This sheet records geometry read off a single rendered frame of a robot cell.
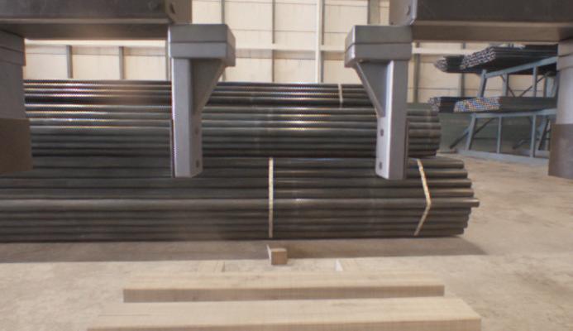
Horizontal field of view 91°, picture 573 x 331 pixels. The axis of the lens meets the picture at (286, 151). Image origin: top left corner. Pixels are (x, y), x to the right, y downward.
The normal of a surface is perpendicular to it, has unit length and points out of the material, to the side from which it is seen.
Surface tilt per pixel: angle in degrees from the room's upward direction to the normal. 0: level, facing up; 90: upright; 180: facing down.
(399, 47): 90
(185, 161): 90
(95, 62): 90
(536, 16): 90
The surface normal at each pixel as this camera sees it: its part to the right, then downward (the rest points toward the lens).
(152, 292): 0.04, 0.08
